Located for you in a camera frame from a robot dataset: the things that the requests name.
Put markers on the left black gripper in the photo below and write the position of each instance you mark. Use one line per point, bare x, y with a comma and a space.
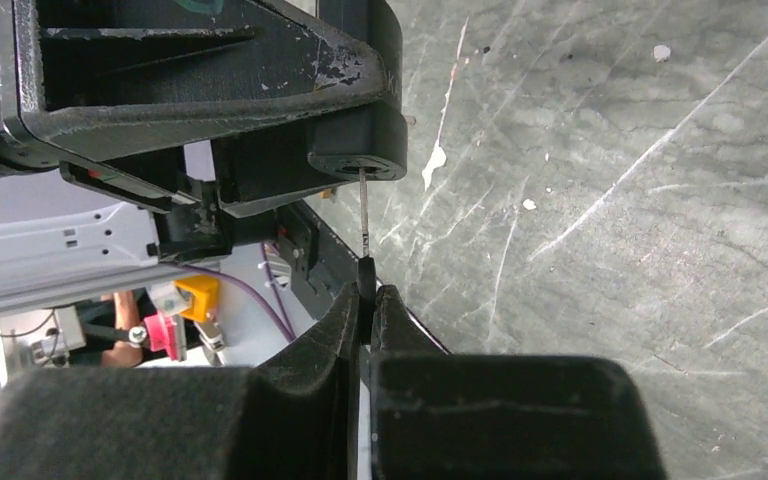
108, 93

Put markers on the black head key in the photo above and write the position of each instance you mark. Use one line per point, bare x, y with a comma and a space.
366, 269

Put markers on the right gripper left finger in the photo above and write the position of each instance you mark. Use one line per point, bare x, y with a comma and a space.
293, 417

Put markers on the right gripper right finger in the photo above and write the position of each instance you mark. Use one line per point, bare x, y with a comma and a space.
439, 415

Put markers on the yellow and pink clamps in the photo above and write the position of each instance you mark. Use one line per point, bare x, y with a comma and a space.
184, 319

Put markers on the black padlock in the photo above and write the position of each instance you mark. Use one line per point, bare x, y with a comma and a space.
264, 169

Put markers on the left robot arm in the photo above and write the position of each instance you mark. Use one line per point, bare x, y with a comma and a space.
59, 241

